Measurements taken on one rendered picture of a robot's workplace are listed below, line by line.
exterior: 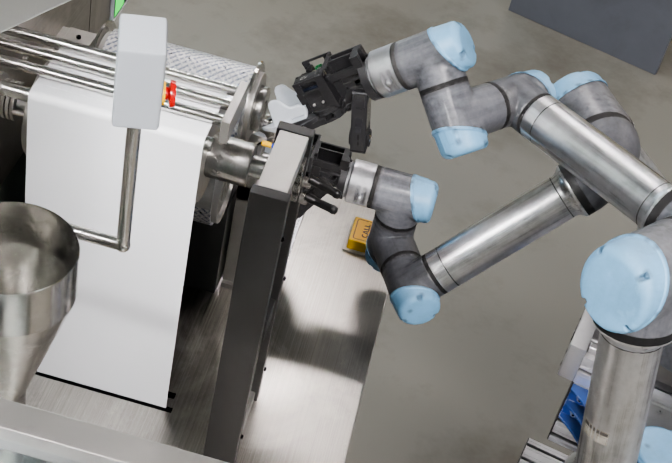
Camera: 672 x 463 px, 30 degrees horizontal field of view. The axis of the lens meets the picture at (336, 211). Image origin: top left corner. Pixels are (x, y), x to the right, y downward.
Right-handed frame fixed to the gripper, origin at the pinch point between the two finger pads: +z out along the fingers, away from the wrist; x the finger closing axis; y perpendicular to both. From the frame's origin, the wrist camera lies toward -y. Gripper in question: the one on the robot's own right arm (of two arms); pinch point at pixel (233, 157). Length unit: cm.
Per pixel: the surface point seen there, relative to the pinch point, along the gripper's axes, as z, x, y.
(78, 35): 26.6, 5.8, 20.5
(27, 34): 25, 31, 36
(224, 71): 2.3, 7.4, 22.3
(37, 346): 3, 82, 35
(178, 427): -5.7, 44.1, -18.8
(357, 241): -24.1, -6.6, -16.6
